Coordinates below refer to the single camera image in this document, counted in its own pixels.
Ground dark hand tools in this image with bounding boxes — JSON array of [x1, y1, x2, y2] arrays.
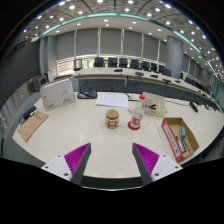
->
[[175, 135, 192, 155]]

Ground black pouch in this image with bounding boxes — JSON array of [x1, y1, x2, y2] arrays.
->
[[77, 85, 98, 100]]

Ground round ceiling lights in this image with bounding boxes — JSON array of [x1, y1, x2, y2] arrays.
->
[[19, 0, 224, 78]]

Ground white cardboard carton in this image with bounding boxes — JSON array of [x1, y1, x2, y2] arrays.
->
[[39, 77, 77, 112]]

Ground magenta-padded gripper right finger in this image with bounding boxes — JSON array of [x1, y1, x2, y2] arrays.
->
[[131, 142, 184, 186]]

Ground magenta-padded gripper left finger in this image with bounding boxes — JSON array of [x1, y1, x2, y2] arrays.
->
[[40, 142, 92, 186]]

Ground clear red-capped water bottle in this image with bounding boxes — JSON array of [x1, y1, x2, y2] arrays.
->
[[129, 93, 147, 130]]

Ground white paper sheet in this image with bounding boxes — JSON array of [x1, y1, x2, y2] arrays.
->
[[95, 92, 130, 109]]

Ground teal small device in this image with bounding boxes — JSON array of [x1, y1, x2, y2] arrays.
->
[[179, 126, 187, 139]]

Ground black office chairs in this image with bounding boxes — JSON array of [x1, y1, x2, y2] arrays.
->
[[73, 56, 201, 88]]

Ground brown paper envelope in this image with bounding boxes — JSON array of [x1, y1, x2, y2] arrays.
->
[[17, 110, 50, 143]]

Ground black box device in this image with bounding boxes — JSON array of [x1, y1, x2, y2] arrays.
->
[[21, 105, 38, 121]]

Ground flat round red coaster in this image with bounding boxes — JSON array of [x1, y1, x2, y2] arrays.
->
[[127, 120, 142, 131]]

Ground red floral mug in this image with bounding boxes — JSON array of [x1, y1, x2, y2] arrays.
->
[[104, 109, 120, 130]]

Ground long curved conference desk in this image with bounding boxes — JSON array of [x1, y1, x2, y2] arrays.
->
[[71, 67, 218, 108]]

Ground open brown cardboard box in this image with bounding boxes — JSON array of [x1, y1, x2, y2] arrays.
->
[[161, 117, 200, 163]]

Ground cream compartment box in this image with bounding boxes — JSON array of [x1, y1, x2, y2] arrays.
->
[[142, 91, 167, 118]]

